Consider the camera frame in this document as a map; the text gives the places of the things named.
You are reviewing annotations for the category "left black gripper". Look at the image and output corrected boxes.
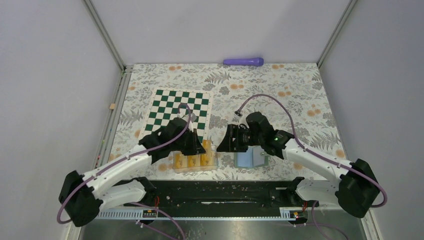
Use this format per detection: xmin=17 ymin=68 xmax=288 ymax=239
xmin=171 ymin=128 xmax=206 ymax=156

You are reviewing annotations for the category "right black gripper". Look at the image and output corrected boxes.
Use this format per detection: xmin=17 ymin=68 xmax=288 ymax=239
xmin=216 ymin=123 xmax=264 ymax=153

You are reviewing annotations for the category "clear plastic card box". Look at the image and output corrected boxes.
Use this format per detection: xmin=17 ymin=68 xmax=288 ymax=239
xmin=172 ymin=139 xmax=219 ymax=173

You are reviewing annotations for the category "green leather card holder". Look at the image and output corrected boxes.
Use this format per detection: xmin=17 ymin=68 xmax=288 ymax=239
xmin=234 ymin=146 xmax=270 ymax=169

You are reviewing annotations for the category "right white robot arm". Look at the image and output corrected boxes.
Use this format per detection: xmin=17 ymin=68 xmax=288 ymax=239
xmin=216 ymin=112 xmax=381 ymax=218

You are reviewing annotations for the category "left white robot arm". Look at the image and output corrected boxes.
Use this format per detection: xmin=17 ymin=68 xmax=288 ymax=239
xmin=56 ymin=117 xmax=207 ymax=227

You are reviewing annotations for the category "green white chessboard mat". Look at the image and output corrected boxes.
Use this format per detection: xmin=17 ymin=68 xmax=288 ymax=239
xmin=138 ymin=88 xmax=214 ymax=141

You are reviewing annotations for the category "floral tablecloth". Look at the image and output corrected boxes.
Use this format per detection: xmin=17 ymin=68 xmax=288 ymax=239
xmin=109 ymin=63 xmax=346 ymax=160

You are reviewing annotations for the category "purple cylinder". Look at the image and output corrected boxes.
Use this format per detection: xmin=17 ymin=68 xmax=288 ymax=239
xmin=222 ymin=57 xmax=264 ymax=67

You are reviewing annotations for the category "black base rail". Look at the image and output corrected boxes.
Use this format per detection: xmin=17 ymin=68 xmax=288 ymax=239
xmin=138 ymin=177 xmax=339 ymax=220

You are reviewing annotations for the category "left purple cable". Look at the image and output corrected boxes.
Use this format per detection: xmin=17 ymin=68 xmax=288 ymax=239
xmin=56 ymin=103 xmax=194 ymax=225

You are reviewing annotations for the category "purple cable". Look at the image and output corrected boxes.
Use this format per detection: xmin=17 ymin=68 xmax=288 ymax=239
xmin=234 ymin=94 xmax=388 ymax=239
xmin=56 ymin=103 xmax=194 ymax=225

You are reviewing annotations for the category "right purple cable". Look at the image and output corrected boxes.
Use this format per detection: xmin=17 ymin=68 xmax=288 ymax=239
xmin=234 ymin=94 xmax=388 ymax=239

